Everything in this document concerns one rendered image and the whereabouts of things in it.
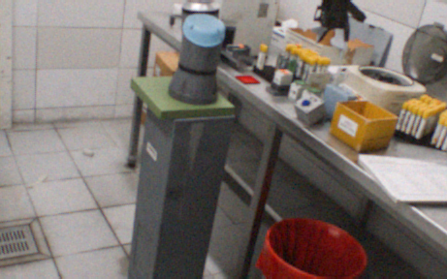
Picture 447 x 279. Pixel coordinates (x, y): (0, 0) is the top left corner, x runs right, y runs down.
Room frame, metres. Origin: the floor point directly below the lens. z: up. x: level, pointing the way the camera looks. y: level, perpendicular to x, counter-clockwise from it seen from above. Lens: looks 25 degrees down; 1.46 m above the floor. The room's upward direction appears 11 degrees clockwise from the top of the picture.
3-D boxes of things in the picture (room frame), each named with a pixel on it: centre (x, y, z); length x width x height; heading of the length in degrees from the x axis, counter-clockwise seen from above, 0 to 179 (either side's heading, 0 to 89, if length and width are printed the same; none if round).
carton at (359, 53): (2.10, -0.36, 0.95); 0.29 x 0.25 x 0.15; 124
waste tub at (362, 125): (1.43, -0.40, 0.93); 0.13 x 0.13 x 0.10; 36
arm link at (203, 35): (1.47, 0.11, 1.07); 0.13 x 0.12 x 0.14; 9
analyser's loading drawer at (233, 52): (1.97, 0.02, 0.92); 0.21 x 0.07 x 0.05; 34
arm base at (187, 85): (1.46, 0.11, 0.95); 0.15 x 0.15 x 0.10
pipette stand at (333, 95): (1.57, -0.34, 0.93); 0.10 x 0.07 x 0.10; 37
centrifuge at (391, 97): (1.77, -0.51, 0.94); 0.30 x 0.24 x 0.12; 115
